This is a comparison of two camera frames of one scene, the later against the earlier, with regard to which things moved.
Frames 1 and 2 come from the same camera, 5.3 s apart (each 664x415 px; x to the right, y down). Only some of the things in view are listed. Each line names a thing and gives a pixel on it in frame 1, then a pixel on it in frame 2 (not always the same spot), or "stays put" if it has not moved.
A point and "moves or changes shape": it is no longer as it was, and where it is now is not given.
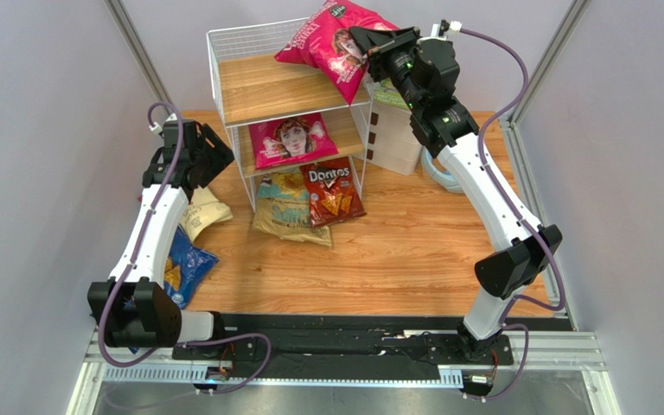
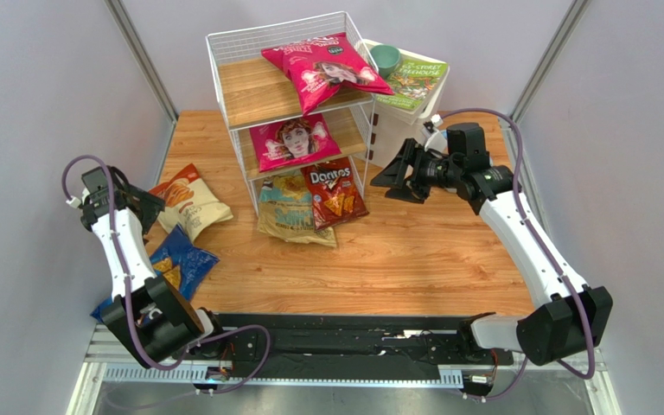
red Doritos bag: x=332 y=191 stays put
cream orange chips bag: x=203 y=210 stays put
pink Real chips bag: x=327 y=44 moves or changes shape
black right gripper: x=386 y=44 to x=412 y=170
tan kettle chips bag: x=283 y=209 stays put
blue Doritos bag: x=188 y=259 stays put
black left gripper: x=221 y=153 to x=151 y=204
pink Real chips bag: x=290 y=140 stays put
